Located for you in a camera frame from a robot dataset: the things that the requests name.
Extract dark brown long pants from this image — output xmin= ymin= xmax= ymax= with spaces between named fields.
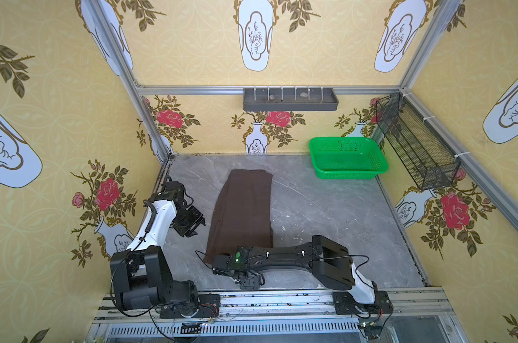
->
xmin=204 ymin=169 xmax=273 ymax=264

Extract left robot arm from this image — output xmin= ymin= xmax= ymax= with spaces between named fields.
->
xmin=109 ymin=180 xmax=205 ymax=317

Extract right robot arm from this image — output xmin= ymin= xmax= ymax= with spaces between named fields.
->
xmin=212 ymin=235 xmax=394 ymax=319

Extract green plastic basket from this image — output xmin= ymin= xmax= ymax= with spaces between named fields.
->
xmin=309 ymin=137 xmax=389 ymax=180

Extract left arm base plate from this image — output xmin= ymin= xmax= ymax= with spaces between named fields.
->
xmin=160 ymin=293 xmax=220 ymax=320

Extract aluminium front rail frame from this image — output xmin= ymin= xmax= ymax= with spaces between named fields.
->
xmin=87 ymin=287 xmax=468 ymax=342

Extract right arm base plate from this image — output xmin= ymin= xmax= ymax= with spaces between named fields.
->
xmin=333 ymin=290 xmax=394 ymax=319

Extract grey wall shelf tray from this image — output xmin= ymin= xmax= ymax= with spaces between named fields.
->
xmin=243 ymin=87 xmax=340 ymax=111

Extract black wire mesh basket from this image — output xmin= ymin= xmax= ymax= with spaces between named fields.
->
xmin=374 ymin=94 xmax=460 ymax=190

